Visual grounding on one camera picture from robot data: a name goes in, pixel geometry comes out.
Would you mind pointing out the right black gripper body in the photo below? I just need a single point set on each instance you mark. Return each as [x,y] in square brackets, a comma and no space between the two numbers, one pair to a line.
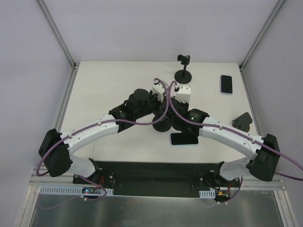
[177,109]

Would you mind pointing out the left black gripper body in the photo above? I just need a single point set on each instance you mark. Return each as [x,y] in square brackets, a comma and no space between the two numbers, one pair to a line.
[157,104]

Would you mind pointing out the black round-base phone stand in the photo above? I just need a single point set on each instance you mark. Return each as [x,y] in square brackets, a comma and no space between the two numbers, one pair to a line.
[163,126]

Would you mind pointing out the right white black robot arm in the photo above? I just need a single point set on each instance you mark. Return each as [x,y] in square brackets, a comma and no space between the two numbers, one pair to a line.
[258,161]

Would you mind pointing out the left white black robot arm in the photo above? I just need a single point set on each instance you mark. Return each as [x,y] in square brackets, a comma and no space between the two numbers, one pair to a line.
[57,150]

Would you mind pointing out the black phone blue case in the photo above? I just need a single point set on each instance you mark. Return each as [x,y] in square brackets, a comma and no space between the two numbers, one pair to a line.
[182,139]

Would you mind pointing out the black rear phone stand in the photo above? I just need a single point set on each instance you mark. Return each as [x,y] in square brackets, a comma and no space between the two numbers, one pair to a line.
[183,76]

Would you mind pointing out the black phone lavender case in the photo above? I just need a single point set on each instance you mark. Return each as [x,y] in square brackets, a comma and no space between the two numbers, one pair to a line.
[226,84]

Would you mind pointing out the black stand on brown disc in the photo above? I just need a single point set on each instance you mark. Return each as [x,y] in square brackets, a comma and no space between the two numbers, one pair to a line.
[243,122]

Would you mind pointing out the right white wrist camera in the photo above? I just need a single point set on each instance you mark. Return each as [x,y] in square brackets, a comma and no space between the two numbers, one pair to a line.
[183,94]

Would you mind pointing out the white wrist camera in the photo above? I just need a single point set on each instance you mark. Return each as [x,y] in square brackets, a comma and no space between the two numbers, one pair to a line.
[183,94]
[158,88]

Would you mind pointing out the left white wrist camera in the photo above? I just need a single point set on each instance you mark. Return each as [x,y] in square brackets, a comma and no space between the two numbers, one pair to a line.
[158,88]

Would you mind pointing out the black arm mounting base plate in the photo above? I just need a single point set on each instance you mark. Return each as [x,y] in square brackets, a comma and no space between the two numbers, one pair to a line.
[181,180]

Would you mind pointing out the right white slotted cable duct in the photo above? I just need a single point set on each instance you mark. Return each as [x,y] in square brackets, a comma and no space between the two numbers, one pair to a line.
[207,194]

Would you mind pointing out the white slotted cable duct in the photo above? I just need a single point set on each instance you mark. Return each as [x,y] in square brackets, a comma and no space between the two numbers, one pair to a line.
[71,190]
[207,194]

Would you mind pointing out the left aluminium frame post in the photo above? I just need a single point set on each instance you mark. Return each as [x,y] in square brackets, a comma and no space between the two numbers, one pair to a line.
[56,33]

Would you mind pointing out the aluminium frame post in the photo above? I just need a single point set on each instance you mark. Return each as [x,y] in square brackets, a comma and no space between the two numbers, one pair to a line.
[56,33]
[261,34]

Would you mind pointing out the aluminium extrusion rail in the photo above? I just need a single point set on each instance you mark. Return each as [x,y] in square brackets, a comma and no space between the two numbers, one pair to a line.
[249,183]

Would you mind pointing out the left white slotted cable duct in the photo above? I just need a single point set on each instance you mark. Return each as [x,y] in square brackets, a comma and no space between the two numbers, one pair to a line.
[71,190]

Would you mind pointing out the right aluminium frame post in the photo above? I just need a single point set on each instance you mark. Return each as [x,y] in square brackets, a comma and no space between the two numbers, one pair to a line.
[261,34]

